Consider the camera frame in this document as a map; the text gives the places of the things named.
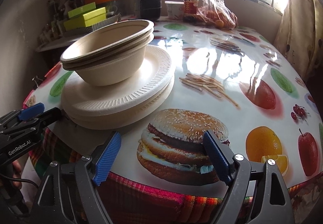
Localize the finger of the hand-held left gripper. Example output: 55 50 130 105
15 107 62 136
5 102 45 126

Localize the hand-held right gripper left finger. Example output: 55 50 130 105
30 131 122 224

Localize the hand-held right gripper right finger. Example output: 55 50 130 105
202 130 296 224

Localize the person's left hand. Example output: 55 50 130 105
11 160 26 180

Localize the black binder clip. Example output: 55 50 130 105
32 75 47 87

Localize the food print plastic tablecloth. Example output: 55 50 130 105
24 22 323 186

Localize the cluster of small bottles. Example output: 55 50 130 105
38 0 68 43

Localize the large green box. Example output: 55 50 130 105
63 14 108 30

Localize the floral blanket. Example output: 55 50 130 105
288 179 323 224

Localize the striped flat box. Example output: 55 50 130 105
91 14 122 31

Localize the small green box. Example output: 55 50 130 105
83 7 107 21

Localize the thin green box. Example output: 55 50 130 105
68 2 97 19

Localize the small grey fan heater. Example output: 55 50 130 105
134 0 161 21

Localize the red label glass jar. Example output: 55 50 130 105
183 0 199 23

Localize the clear plastic bag of oranges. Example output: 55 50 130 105
182 0 239 29

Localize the white plastic tub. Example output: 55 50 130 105
165 1 184 19

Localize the patterned cream curtain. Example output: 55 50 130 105
274 0 323 81

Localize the black cable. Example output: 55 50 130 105
0 173 38 186

